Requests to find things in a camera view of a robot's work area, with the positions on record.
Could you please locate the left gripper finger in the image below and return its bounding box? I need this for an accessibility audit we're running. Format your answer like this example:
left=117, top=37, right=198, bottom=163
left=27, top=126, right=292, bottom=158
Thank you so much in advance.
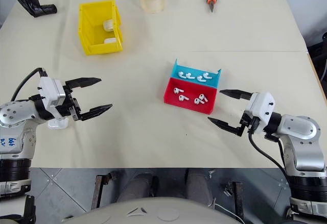
left=76, top=104, right=113, bottom=121
left=65, top=77, right=102, bottom=90

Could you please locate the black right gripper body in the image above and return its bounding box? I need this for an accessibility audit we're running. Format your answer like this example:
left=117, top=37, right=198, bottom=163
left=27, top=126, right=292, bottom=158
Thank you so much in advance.
left=239, top=93, right=261, bottom=133

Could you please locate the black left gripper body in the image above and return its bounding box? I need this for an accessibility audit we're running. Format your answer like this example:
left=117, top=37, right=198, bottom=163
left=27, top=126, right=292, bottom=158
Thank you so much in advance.
left=55, top=81, right=82, bottom=121

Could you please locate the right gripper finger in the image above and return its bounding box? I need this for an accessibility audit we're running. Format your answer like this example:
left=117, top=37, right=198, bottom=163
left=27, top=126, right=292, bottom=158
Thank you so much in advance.
left=207, top=117, right=244, bottom=137
left=219, top=89, right=252, bottom=101

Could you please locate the yellow plastic bin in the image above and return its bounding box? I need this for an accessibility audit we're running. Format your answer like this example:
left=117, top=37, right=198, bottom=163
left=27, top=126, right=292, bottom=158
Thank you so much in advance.
left=78, top=0, right=124, bottom=56

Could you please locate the cyan plastic tray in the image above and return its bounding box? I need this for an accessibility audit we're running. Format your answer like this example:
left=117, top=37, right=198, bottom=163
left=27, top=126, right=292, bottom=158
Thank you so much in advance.
left=169, top=58, right=222, bottom=90

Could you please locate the red plastic tray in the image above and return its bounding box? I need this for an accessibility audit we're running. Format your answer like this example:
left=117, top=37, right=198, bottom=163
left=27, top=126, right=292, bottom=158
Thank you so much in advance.
left=163, top=77, right=219, bottom=114

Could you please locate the beige table cloth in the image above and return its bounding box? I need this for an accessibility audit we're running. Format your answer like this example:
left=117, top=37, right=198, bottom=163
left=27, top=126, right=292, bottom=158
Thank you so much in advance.
left=0, top=0, right=314, bottom=170

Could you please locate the grey rounded leg shape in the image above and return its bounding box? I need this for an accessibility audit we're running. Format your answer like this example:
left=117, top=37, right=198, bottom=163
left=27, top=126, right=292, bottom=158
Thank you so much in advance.
left=185, top=168, right=214, bottom=207

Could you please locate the dark background equipment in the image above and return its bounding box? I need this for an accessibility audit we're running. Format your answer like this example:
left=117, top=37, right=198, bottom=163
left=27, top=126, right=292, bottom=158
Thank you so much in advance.
left=306, top=31, right=327, bottom=82

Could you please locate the grey robot torso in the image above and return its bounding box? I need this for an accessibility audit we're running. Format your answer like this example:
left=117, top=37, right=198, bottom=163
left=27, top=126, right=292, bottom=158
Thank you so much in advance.
left=62, top=195, right=246, bottom=224

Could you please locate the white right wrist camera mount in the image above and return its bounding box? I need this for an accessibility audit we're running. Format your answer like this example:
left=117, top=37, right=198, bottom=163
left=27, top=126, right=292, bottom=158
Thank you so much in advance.
left=244, top=91, right=275, bottom=135

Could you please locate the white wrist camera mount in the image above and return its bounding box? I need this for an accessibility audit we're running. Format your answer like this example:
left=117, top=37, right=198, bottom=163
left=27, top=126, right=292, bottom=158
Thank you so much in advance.
left=37, top=77, right=68, bottom=109
left=244, top=91, right=275, bottom=135

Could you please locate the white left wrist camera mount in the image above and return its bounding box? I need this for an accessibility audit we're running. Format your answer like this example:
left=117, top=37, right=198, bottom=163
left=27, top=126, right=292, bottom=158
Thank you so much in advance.
left=37, top=77, right=68, bottom=109

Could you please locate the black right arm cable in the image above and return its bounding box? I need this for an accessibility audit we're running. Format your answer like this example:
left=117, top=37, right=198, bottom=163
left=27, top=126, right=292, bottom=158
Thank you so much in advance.
left=247, top=131, right=292, bottom=181

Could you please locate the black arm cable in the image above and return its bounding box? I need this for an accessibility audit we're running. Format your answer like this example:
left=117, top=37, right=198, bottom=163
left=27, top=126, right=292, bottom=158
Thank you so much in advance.
left=9, top=67, right=48, bottom=102
left=247, top=131, right=292, bottom=181

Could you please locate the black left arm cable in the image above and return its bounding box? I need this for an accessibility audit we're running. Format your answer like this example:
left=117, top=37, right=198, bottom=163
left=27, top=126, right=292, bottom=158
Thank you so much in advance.
left=9, top=67, right=48, bottom=102

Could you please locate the rusty metal frame bar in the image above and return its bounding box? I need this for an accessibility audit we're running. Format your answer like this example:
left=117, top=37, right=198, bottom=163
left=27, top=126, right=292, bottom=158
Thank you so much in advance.
left=90, top=171, right=118, bottom=212
left=223, top=180, right=243, bottom=219

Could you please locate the thin white cable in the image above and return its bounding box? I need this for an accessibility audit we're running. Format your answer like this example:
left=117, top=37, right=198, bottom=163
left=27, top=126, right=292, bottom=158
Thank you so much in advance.
left=209, top=200, right=243, bottom=222

